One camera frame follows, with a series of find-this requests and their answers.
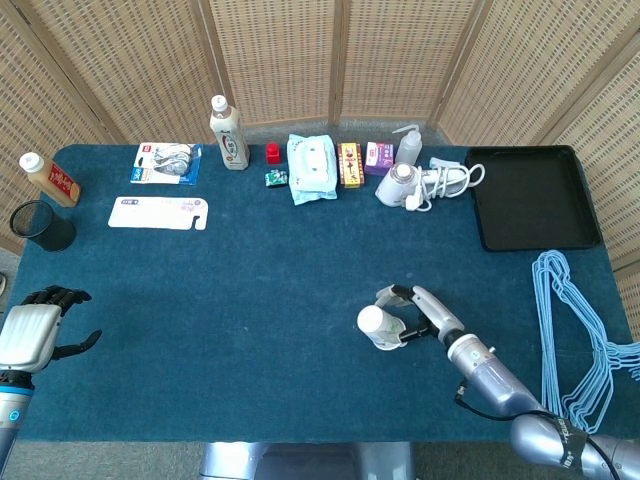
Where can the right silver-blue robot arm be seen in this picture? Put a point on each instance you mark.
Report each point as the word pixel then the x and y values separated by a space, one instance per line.
pixel 495 385

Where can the black plastic tray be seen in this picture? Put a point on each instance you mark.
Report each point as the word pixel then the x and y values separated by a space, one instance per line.
pixel 532 197

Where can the blue tape blister pack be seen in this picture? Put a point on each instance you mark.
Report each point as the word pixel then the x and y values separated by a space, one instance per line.
pixel 167 164

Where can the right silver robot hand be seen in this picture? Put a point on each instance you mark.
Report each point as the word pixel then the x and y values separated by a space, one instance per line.
pixel 437 312

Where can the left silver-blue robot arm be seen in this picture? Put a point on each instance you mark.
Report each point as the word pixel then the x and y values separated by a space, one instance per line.
pixel 11 412

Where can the woven bamboo folding screen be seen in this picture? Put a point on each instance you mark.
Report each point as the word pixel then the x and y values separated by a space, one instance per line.
pixel 280 60

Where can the small red stamp box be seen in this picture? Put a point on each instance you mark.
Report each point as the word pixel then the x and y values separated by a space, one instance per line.
pixel 272 154

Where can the grey-blue robot torso base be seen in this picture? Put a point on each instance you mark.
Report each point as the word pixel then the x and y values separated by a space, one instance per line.
pixel 305 462

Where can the light blue wet wipes pack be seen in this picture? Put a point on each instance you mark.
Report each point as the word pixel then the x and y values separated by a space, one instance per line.
pixel 312 170

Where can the white flat card package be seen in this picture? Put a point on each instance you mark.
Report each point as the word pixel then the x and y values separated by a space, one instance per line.
pixel 150 212

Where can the brown bottle with red label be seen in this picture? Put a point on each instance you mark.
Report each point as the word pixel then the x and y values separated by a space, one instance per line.
pixel 52 180

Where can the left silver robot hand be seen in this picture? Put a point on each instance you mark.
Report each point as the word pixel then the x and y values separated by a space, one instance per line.
pixel 27 335

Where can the black mesh pen cup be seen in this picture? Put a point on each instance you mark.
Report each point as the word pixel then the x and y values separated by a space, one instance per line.
pixel 47 232

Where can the purple box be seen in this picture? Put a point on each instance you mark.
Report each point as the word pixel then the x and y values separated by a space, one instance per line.
pixel 378 159

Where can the white printed paper cup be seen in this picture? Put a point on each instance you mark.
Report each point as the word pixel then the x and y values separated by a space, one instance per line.
pixel 376 320

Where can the beige milk tea bottle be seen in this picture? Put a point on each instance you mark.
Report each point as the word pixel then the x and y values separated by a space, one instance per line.
pixel 231 142

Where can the blue carpet table cover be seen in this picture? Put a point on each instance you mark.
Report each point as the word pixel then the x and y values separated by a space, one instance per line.
pixel 250 310

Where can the clear squeeze wash bottle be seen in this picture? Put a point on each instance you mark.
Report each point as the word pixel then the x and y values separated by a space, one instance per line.
pixel 409 147

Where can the yellow and red box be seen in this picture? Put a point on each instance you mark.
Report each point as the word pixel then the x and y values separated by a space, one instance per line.
pixel 350 165

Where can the small green gum pack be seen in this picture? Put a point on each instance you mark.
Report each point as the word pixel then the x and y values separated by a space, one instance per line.
pixel 276 178

